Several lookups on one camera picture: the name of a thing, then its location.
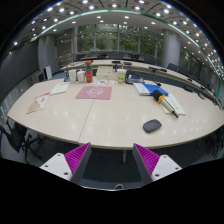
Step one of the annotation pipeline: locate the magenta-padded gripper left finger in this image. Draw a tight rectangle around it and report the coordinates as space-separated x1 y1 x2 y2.
39 142 93 185

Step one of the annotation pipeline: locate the red and white brochure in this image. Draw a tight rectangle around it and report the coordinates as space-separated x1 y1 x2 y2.
26 92 51 115

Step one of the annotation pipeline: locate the colourful sticker sheet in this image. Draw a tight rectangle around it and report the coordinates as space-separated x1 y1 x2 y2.
91 79 116 87

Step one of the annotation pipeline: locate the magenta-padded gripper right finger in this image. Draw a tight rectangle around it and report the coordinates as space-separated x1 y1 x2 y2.
132 143 183 186

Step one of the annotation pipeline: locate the pale green paper sheet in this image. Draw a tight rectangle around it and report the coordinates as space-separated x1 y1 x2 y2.
159 93 186 116

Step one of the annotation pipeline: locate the white lidded ceramic mug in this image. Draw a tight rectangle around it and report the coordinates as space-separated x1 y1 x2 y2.
76 70 87 83

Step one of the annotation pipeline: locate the dark grey computer mouse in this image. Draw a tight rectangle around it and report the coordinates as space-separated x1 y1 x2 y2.
142 119 163 134

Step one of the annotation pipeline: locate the handheld microphone with orange ring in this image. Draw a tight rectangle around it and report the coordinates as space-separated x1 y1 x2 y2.
152 89 180 119

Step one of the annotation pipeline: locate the red thermos bottle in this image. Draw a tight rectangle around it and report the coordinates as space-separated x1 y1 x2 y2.
84 60 94 84

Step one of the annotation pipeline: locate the group of ceiling lights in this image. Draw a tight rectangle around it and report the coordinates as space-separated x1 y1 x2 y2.
12 0 224 73

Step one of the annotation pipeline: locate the long curved conference desk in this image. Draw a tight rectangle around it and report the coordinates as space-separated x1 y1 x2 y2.
61 59 216 99

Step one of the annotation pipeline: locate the white book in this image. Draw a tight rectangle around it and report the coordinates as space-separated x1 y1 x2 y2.
133 82 151 97

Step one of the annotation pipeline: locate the black office chair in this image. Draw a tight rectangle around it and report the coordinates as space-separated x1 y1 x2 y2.
0 119 43 161

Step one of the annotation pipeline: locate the white leaning board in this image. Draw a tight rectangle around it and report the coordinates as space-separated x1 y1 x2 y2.
44 64 53 80

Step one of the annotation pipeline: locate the beige cardboard box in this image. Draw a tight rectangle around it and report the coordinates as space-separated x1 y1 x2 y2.
95 65 118 81

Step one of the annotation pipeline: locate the blue folder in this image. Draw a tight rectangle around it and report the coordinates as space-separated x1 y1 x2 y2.
143 83 169 97

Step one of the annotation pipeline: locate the group of dark chairs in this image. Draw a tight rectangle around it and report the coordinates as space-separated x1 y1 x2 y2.
76 51 224 101

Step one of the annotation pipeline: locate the pink printed mouse pad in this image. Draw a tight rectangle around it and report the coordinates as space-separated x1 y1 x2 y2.
74 85 113 101

